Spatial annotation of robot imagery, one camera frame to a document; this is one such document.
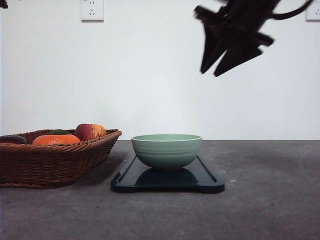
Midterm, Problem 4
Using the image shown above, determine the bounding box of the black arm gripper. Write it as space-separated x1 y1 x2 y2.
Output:
193 0 281 77

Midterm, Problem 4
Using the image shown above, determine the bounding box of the dark purple fruit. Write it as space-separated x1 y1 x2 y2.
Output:
0 135 28 145

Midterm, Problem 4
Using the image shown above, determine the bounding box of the brown wicker basket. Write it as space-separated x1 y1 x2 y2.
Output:
0 123 123 189

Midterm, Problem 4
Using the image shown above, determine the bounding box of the white wall socket left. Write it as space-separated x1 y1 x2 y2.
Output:
80 0 105 23

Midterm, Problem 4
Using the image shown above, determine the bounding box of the black rectangular tray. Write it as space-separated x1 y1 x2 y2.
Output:
111 155 225 194

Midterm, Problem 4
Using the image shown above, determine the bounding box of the orange tangerine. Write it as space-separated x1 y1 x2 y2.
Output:
32 134 81 145

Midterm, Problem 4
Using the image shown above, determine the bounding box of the dark green fruit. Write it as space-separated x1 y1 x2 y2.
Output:
48 129 70 135

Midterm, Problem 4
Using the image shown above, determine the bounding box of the black cable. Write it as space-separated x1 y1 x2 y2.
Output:
271 0 313 20

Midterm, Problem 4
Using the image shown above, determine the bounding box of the white wall socket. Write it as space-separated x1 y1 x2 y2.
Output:
304 0 320 24
80 0 105 23

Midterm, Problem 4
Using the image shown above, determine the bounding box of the green ceramic bowl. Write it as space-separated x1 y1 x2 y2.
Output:
131 133 202 171

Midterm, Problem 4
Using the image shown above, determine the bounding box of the white wall socket right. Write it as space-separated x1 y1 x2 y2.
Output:
304 0 320 24

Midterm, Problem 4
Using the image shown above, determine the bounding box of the red yellow apple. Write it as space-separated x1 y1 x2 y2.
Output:
75 123 107 141

